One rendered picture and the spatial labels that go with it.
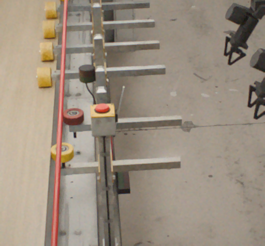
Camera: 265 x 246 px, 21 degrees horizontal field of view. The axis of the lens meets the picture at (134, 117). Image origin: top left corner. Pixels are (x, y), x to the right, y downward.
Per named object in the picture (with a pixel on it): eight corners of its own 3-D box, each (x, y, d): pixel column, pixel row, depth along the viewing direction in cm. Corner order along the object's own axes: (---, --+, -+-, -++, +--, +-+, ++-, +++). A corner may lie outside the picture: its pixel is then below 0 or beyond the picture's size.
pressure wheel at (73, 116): (85, 131, 276) (83, 106, 270) (85, 142, 269) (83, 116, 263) (64, 132, 276) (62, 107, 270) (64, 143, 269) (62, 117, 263)
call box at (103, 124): (115, 125, 211) (114, 103, 207) (116, 137, 205) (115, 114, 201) (91, 126, 211) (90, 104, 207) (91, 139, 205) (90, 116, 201)
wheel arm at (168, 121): (180, 123, 274) (180, 113, 272) (181, 127, 271) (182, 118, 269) (69, 129, 272) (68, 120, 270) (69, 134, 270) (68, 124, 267)
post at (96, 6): (105, 101, 320) (100, 1, 296) (105, 105, 317) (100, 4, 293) (98, 102, 320) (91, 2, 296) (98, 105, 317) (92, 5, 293)
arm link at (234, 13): (268, 8, 270) (263, 0, 277) (243, -4, 266) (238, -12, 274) (252, 34, 275) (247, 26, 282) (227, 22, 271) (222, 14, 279)
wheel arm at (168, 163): (179, 165, 254) (179, 155, 252) (180, 170, 251) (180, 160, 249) (59, 172, 252) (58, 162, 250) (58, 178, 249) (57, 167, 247)
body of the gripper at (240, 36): (232, 44, 276) (241, 28, 273) (227, 35, 285) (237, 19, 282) (246, 51, 277) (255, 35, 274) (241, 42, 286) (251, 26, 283)
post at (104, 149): (116, 243, 232) (111, 126, 210) (117, 252, 228) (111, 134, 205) (103, 243, 232) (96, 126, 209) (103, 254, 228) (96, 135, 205)
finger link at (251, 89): (243, 109, 245) (256, 87, 242) (239, 101, 252) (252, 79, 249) (260, 117, 247) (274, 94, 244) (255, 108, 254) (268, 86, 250)
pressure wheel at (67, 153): (63, 165, 255) (61, 138, 250) (80, 172, 251) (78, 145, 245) (48, 175, 250) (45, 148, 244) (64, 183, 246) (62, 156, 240)
